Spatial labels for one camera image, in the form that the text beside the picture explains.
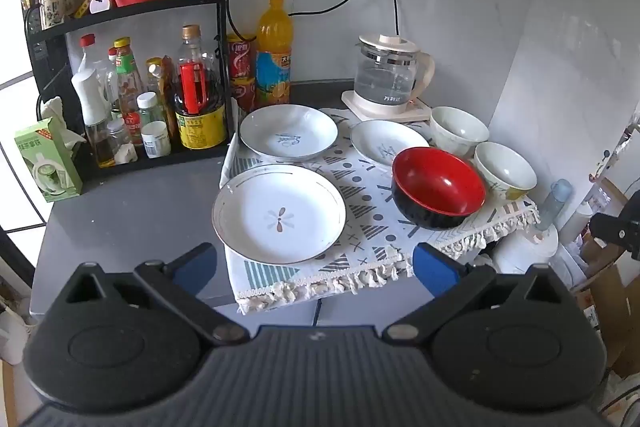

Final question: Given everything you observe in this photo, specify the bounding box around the white bowl yellow print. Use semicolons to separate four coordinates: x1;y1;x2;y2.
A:
474;142;538;202

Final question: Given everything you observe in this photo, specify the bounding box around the small white-capped jar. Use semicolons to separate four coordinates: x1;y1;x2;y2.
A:
137;92;159;128

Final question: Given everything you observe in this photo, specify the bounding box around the clear bottle red cap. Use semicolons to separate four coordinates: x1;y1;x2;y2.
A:
77;34;114;108

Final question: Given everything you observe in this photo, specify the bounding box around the labelled storage jar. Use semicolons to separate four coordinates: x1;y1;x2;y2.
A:
38;0;77;30

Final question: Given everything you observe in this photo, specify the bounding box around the green tissue box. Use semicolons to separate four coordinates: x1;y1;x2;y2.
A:
13;97;87;204

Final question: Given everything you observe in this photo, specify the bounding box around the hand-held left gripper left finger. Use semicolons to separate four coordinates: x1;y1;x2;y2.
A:
65;242;251;348

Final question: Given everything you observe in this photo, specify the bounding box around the red drink can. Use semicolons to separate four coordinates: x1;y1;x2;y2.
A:
227;34;257;80
230;77;257;112

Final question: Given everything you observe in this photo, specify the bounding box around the white plate gold rim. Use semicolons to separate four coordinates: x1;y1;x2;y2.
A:
212;165;347;266

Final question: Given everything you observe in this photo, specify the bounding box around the white-top oil dispenser bottle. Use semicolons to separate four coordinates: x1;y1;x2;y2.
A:
71;68;117;168

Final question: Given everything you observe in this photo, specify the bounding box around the black storage rack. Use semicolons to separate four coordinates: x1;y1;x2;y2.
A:
22;0;242;180

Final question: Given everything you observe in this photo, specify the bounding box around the cream kettle base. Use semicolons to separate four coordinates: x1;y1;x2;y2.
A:
341;90;432;124

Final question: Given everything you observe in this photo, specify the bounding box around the plain white bowl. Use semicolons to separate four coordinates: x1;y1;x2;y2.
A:
430;106;490;158

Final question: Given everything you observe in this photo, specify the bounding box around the sauce bottle yellow cap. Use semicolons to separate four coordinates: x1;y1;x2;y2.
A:
114;37;147;146

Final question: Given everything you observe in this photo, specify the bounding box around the orange juice bottle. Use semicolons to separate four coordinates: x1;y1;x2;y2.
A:
255;0;294;108

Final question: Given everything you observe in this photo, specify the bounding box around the white plate blue script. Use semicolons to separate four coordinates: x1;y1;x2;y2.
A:
239;105;339;160

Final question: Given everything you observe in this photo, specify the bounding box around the small glass jar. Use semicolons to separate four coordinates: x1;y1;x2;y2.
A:
107;119;139;166

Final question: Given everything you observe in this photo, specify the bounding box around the patterned fringed table cloth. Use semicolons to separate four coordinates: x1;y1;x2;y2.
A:
220;107;542;316

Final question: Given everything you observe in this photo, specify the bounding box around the small white jar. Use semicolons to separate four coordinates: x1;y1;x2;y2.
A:
141;121;171;158

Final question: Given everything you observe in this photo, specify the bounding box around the cardboard box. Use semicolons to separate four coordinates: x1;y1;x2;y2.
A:
572;179;640;380

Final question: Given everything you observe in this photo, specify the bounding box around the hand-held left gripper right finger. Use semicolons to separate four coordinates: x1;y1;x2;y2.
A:
382;243;574;348

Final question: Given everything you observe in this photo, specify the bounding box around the glass electric kettle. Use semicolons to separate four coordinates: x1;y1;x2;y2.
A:
354;34;436;106

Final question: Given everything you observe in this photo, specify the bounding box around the white round container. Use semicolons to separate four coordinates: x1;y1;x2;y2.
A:
492;224;559;277

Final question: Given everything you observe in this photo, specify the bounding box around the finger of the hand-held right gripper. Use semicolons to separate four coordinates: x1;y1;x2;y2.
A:
589;209;640;261

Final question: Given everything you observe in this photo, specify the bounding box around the blue-capped spray bottle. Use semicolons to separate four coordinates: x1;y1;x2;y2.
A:
537;179;574;234

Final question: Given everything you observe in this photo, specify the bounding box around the red and black bowl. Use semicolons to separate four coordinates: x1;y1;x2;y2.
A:
391;147;487;230

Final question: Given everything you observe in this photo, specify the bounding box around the small white plate crossed print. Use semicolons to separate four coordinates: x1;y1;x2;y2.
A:
350;120;431;168

